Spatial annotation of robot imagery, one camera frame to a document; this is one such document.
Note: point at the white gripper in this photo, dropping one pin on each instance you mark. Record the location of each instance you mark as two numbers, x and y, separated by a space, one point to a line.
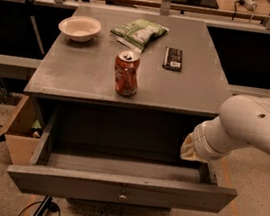
201 140

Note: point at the grey top drawer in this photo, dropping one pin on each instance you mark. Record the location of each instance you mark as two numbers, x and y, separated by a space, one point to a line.
93 155

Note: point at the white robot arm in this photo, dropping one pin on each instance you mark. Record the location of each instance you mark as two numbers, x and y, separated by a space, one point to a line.
243 121

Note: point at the grey drawer cabinet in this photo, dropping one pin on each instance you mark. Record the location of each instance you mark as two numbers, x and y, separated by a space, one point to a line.
82 75

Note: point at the black chocolate bar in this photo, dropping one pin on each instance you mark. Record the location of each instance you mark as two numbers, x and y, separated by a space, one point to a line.
173 59

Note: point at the red soda can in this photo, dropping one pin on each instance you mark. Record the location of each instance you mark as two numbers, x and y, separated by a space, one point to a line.
126 67

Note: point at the green chip bag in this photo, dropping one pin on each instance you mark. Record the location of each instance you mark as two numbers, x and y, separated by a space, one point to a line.
137 34

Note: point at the white bowl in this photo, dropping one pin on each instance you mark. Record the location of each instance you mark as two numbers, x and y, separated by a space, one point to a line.
80 28

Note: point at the wooden box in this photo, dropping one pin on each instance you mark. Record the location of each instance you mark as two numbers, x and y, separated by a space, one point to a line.
22 132

